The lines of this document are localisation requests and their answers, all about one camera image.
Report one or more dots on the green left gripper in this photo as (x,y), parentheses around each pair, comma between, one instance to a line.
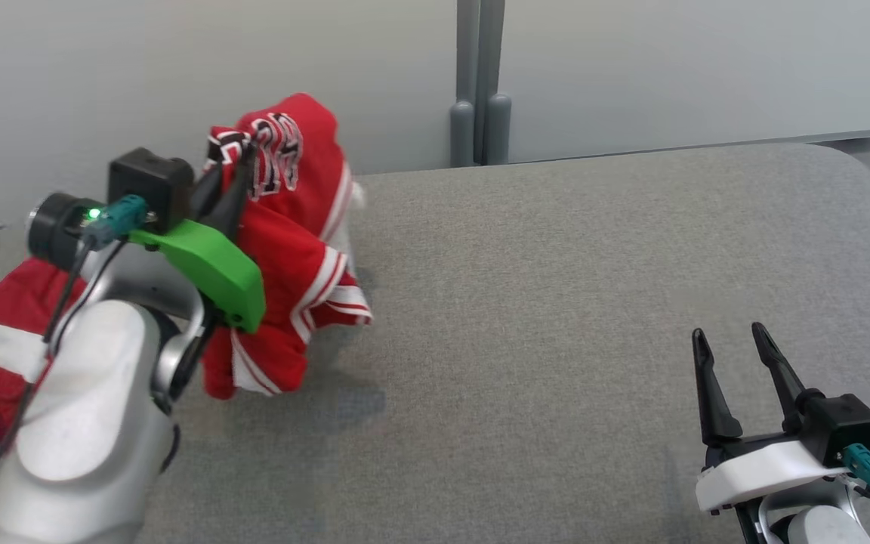
(216,264)

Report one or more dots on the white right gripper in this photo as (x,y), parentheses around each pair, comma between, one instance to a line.
(760,472)

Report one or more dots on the red white jersey shirt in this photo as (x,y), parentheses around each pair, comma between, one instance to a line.
(299,257)

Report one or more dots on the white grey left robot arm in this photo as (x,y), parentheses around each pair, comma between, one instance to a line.
(87,423)

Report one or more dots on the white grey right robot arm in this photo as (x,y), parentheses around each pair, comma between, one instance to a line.
(820,525)

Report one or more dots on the grey fabric sofa cushion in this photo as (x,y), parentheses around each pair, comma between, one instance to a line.
(556,302)

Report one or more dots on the grey partition post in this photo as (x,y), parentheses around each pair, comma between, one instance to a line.
(494,75)
(464,75)

